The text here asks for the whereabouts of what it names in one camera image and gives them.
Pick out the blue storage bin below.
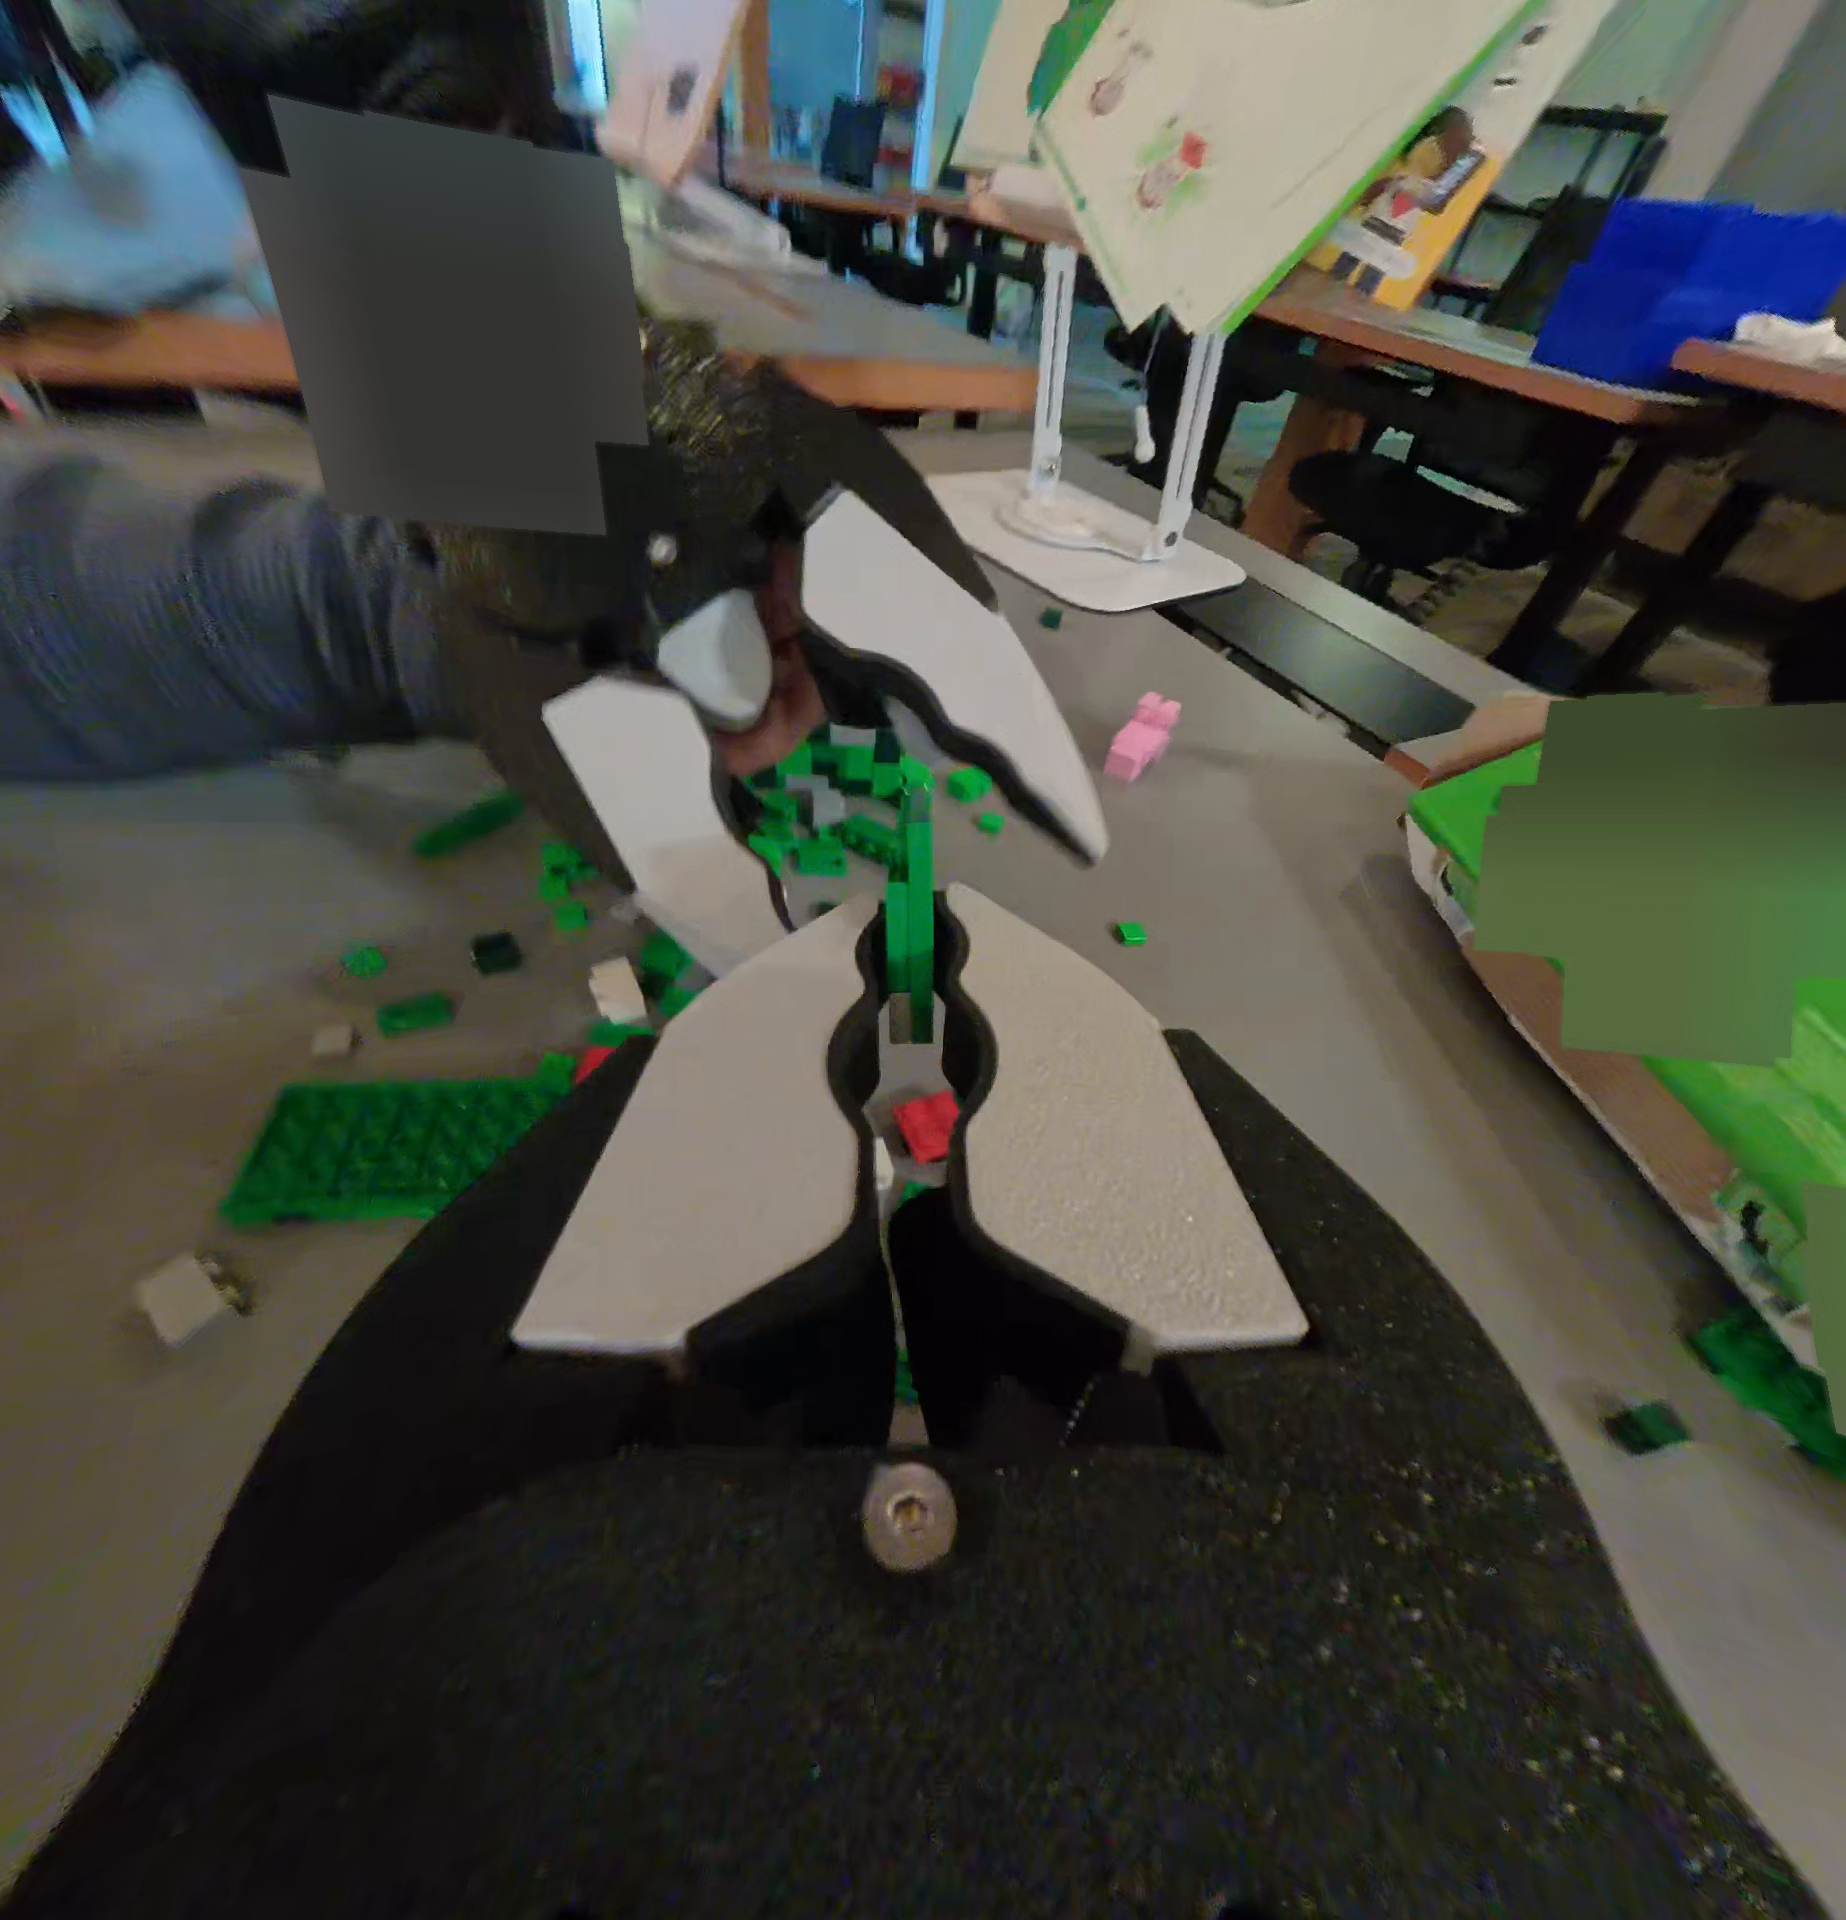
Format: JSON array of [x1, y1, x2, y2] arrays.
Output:
[[1528, 195, 1846, 395]]

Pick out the wooden office desk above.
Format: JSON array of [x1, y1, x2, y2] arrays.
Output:
[[1671, 336, 1846, 691]]

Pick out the green mosaic brick cube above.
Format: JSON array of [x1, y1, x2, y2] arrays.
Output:
[[880, 756, 945, 1047]]

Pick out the light grey brick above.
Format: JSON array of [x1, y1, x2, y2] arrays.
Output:
[[134, 1250, 253, 1349]]

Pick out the green toy box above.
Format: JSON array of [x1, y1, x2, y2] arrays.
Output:
[[1402, 695, 1846, 1445]]

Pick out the person's left hand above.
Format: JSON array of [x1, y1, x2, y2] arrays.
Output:
[[711, 539, 833, 782]]

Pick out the black desk cable cover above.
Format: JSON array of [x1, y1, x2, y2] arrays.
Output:
[[1167, 576, 1477, 756]]

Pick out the person's left forearm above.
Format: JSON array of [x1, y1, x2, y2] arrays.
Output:
[[0, 442, 464, 786]]

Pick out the loose small green bricks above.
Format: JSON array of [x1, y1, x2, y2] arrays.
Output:
[[338, 605, 1694, 1457]]

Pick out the long green brick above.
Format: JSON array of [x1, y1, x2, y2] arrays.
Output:
[[410, 789, 530, 861]]

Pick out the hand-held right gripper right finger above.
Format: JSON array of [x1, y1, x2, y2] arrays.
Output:
[[892, 883, 1311, 1442]]

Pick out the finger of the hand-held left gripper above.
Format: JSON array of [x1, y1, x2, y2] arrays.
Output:
[[793, 484, 1112, 867], [540, 674, 800, 979]]

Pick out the pink toy pig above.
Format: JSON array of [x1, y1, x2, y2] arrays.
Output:
[[1102, 690, 1185, 786]]

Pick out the yellow toy box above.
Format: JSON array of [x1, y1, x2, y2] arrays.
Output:
[[1303, 107, 1514, 314]]

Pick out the white stand with instruction booklet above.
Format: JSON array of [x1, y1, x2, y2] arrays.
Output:
[[712, 155, 1713, 661]]

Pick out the green rectangular brick plate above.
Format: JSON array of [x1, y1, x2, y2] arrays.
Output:
[[217, 1069, 568, 1231]]

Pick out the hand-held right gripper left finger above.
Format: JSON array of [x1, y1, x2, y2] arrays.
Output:
[[511, 900, 898, 1442]]

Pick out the black office chair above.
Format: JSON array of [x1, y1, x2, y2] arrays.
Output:
[[1286, 445, 1544, 590]]

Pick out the beige booklet stand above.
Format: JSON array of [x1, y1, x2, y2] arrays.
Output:
[[596, 0, 800, 260]]

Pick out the grey desk with wooden edge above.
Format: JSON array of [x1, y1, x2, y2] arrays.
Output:
[[0, 306, 1041, 418]]

